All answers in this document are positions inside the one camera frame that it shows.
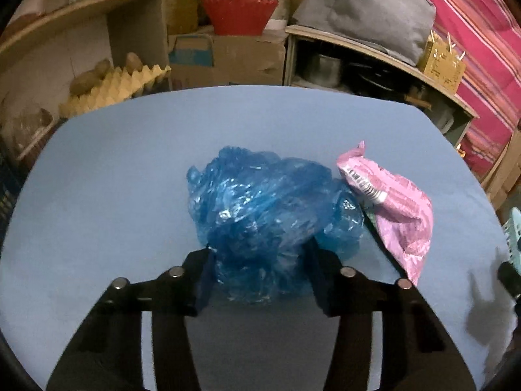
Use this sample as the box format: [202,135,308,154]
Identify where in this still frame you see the cardboard box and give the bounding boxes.
[168,26,288,90]

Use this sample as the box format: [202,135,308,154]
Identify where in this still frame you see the wooden wall shelf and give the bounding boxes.
[0,0,172,160]

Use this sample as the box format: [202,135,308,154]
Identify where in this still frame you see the blue plastic bag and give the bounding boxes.
[186,147,364,304]

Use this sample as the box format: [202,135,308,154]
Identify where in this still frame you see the yellow egg tray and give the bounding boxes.
[59,65,171,118]

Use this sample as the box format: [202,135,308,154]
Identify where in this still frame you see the potato on egg tray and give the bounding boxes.
[69,70,102,96]

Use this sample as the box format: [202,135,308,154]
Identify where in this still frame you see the grey fabric cover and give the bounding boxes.
[292,0,436,66]

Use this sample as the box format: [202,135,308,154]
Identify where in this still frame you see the low wooden cabinet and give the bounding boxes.
[284,25,479,147]

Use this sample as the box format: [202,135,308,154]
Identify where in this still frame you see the striped pink curtain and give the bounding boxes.
[430,0,520,176]

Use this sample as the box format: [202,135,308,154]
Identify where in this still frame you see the blue table cloth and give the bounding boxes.
[1,86,516,390]

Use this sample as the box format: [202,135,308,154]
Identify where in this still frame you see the pink plastic packet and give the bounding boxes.
[336,141,434,284]

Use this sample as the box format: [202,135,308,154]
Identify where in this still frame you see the red plastic bowl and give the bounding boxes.
[201,0,278,36]

